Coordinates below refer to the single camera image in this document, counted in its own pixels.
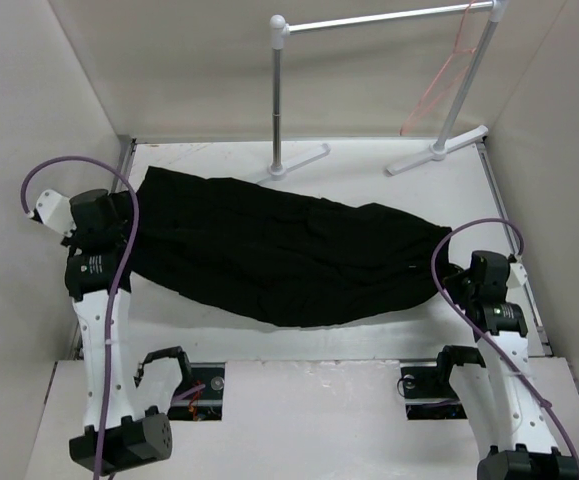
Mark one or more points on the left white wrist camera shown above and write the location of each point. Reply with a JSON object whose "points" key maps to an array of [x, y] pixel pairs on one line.
{"points": [[53, 210]]}

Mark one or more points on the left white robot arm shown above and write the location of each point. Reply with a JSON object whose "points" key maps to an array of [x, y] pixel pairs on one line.
{"points": [[126, 423]]}

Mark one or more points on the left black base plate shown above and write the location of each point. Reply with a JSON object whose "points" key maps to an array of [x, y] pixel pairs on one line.
{"points": [[201, 398]]}

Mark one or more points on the white clothes rack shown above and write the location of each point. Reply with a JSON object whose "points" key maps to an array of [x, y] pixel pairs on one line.
{"points": [[445, 143]]}

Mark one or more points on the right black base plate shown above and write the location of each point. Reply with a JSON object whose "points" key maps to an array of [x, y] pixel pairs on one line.
{"points": [[427, 395]]}

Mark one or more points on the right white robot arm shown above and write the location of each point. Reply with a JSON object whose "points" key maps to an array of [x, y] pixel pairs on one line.
{"points": [[492, 379]]}

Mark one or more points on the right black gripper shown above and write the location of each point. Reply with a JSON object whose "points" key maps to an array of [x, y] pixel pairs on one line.
{"points": [[452, 282]]}

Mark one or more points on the black trousers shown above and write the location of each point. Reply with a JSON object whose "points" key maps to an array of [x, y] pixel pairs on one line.
{"points": [[277, 257]]}

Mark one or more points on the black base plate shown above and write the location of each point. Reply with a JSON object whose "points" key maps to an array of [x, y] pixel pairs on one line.
{"points": [[201, 398], [427, 395]]}

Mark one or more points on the pink wire hanger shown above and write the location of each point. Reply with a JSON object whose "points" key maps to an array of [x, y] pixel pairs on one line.
{"points": [[436, 96]]}

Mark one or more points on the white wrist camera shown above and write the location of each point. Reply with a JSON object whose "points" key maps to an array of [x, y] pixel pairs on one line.
{"points": [[518, 276], [53, 210]]}

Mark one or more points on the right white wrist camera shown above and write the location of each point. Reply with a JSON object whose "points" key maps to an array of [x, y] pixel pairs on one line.
{"points": [[518, 276]]}

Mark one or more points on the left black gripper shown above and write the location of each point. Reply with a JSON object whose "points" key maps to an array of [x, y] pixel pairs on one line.
{"points": [[75, 237]]}

